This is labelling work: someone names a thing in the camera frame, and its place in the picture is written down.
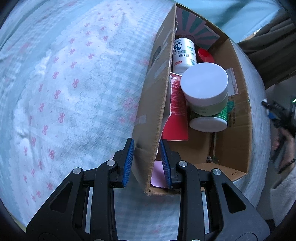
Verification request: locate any pink teal striped card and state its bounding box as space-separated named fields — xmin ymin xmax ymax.
xmin=176 ymin=7 xmax=220 ymax=50

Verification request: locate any green label white jar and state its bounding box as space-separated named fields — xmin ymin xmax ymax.
xmin=188 ymin=100 xmax=228 ymax=133

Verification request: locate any dark grey right curtain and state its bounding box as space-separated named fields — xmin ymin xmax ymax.
xmin=238 ymin=10 xmax=295 ymax=89

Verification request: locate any red lid jar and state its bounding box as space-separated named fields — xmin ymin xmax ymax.
xmin=197 ymin=48 xmax=215 ymax=63

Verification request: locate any light blue patterned bedsheet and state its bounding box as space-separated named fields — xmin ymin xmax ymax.
xmin=1 ymin=1 xmax=270 ymax=240

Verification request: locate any pink paper sheet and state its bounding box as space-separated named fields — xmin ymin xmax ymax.
xmin=151 ymin=160 xmax=168 ymax=188

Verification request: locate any right hand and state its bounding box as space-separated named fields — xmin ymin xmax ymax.
xmin=272 ymin=128 xmax=295 ymax=172

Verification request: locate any large white lid jar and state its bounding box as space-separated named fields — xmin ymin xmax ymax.
xmin=180 ymin=62 xmax=228 ymax=116

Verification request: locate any red white box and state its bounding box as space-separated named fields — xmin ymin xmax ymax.
xmin=162 ymin=72 xmax=189 ymax=141

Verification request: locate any brown cardboard box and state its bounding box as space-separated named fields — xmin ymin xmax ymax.
xmin=132 ymin=4 xmax=252 ymax=195

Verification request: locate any tall white supplement bottle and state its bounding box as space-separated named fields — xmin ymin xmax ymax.
xmin=173 ymin=38 xmax=197 ymax=74

